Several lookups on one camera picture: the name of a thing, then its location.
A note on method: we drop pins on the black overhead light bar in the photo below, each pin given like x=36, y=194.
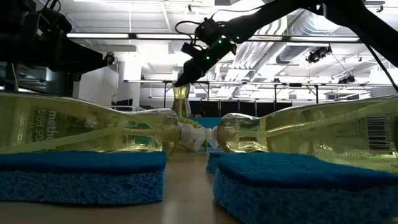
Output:
x=140, y=36

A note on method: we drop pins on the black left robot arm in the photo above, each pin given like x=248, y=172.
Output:
x=15, y=31

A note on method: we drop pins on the black partition panels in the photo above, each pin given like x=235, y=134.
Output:
x=242, y=109

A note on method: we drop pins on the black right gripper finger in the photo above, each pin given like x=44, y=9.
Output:
x=189, y=76

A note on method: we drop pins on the blue sponge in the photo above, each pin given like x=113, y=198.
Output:
x=295, y=186
x=81, y=183

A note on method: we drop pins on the teal plastic bin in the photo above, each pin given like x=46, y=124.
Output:
x=211, y=122

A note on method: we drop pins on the clear green dish soap bottle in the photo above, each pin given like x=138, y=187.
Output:
x=93, y=124
x=311, y=133
x=182, y=102

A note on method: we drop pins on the black ceiling camera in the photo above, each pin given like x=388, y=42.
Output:
x=347, y=80
x=317, y=54
x=109, y=58

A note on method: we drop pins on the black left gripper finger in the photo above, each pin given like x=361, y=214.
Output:
x=87, y=59

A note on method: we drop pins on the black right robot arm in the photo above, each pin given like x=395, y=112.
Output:
x=264, y=18

